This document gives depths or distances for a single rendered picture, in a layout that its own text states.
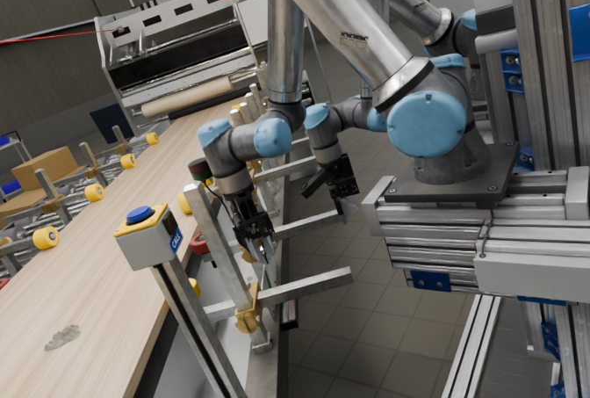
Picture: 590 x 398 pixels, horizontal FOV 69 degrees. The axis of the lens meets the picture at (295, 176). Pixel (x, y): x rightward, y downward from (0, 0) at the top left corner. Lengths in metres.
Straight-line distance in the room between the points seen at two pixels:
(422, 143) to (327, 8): 0.26
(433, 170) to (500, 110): 0.27
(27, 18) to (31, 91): 2.04
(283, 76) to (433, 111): 0.35
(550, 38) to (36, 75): 13.81
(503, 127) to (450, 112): 0.41
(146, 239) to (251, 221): 0.32
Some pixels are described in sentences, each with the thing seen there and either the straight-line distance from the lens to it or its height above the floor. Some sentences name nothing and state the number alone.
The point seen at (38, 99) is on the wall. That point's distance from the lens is 14.14.
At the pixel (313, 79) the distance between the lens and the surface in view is 3.67.
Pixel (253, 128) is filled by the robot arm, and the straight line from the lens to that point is 0.85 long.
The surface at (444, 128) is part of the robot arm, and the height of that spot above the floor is 1.20.
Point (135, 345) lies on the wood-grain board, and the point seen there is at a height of 0.90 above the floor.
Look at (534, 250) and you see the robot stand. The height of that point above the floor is 0.95.
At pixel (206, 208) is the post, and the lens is 0.95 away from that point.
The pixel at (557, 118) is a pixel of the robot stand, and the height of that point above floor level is 1.07.
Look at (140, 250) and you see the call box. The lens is 0.70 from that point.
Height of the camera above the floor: 1.43
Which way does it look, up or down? 20 degrees down
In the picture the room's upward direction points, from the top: 20 degrees counter-clockwise
